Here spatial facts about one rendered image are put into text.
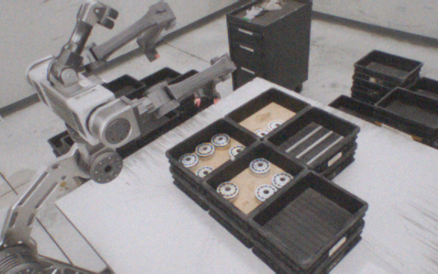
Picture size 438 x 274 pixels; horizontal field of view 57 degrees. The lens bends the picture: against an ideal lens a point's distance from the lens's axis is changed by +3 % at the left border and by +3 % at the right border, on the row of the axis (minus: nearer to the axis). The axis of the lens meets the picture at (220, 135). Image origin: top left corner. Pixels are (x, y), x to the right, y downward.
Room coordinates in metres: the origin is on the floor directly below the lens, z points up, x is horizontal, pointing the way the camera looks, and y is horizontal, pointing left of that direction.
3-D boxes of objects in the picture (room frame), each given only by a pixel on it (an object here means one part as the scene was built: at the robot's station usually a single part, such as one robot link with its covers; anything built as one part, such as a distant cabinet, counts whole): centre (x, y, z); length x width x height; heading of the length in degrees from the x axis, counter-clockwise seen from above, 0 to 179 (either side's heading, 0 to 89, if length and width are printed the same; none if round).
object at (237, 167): (1.26, -0.13, 0.87); 0.40 x 0.30 x 0.11; 127
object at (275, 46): (3.25, -0.55, 0.45); 0.60 x 0.45 x 0.90; 129
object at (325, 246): (1.02, -0.31, 0.92); 0.40 x 0.30 x 0.02; 127
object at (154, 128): (2.44, 0.53, 0.31); 0.40 x 0.30 x 0.34; 129
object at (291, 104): (1.74, -0.28, 0.87); 0.40 x 0.30 x 0.11; 127
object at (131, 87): (2.75, 0.78, 0.37); 0.40 x 0.30 x 0.45; 129
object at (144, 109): (1.12, 0.26, 1.45); 0.09 x 0.08 x 0.12; 39
